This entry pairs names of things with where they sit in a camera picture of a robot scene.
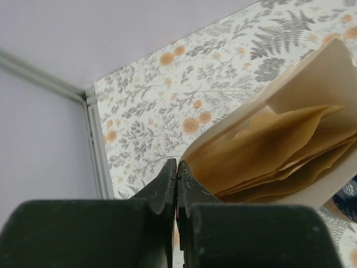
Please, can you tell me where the floral table mat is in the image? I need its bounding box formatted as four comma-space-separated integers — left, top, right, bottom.
94, 1, 356, 267

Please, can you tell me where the aluminium frame rail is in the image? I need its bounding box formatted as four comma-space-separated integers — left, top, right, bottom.
1, 50, 114, 199

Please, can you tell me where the stack of brown filters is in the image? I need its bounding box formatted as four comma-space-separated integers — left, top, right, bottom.
186, 106, 356, 202

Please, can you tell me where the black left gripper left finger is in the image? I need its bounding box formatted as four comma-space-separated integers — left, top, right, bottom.
1, 159, 177, 267

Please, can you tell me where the orange coffee filter box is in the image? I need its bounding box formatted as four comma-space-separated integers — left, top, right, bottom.
182, 37, 356, 208

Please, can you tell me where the blue glass dripper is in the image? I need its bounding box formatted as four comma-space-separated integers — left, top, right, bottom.
332, 176, 357, 222

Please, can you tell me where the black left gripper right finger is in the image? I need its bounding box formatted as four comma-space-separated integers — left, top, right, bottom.
177, 161, 342, 267

